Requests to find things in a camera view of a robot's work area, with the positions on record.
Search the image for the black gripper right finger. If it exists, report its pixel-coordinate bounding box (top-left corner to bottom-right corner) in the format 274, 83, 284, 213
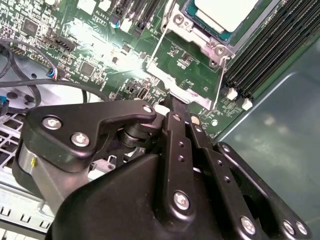
186, 116, 314, 240

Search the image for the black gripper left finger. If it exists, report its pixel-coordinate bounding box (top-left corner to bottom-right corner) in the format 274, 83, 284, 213
11, 96, 199, 221

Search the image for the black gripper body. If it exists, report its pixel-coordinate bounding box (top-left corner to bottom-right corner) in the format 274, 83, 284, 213
46, 121, 241, 240

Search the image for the silver CPU chip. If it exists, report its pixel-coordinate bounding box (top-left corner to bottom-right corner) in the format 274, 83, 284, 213
182, 0, 282, 45

